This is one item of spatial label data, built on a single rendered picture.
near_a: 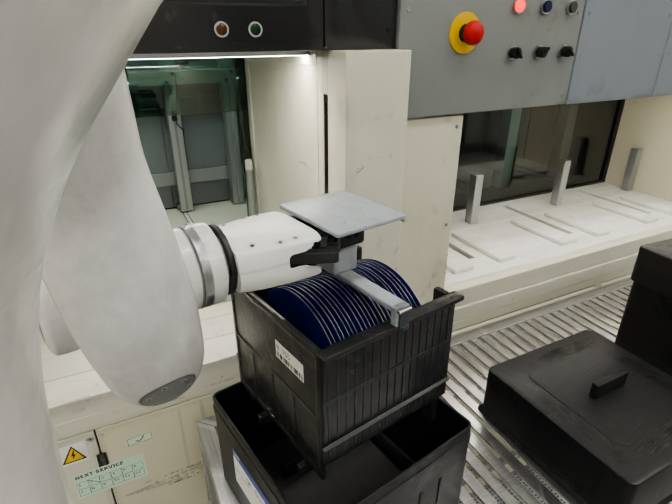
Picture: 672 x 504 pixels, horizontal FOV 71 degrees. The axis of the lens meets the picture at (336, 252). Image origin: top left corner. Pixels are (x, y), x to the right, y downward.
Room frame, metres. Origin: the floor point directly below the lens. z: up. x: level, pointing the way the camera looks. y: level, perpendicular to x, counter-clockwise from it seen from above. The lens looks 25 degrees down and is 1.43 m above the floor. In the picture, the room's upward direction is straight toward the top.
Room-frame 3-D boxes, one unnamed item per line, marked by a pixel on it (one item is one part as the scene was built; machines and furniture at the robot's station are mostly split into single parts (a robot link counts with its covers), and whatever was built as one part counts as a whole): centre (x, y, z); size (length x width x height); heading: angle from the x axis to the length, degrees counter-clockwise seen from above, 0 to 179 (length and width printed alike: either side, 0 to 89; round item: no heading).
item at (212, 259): (0.42, 0.14, 1.22); 0.09 x 0.03 x 0.08; 36
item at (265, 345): (0.52, 0.00, 1.08); 0.24 x 0.20 x 0.32; 36
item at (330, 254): (0.45, 0.03, 1.22); 0.08 x 0.06 x 0.01; 66
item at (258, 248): (0.46, 0.08, 1.22); 0.11 x 0.10 x 0.07; 126
